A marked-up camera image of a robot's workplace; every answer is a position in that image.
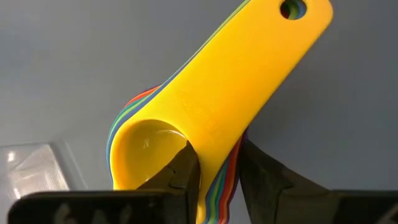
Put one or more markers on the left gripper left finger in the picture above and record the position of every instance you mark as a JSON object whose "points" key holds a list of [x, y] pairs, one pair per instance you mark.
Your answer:
{"points": [[124, 208]]}

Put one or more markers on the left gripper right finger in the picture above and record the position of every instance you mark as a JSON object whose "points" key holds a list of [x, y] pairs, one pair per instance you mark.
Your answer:
{"points": [[295, 208]]}

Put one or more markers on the grey table mat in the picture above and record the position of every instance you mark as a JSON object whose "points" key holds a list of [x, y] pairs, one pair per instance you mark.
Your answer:
{"points": [[62, 62]]}

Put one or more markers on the clear plastic basket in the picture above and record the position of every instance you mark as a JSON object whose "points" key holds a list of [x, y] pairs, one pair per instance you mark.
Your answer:
{"points": [[37, 171]]}

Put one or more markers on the yellow measuring cup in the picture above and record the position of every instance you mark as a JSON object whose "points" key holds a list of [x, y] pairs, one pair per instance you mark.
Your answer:
{"points": [[233, 77]]}

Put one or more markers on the red measuring cup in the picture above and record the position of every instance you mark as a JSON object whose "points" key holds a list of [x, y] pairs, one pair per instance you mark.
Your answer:
{"points": [[229, 186]]}

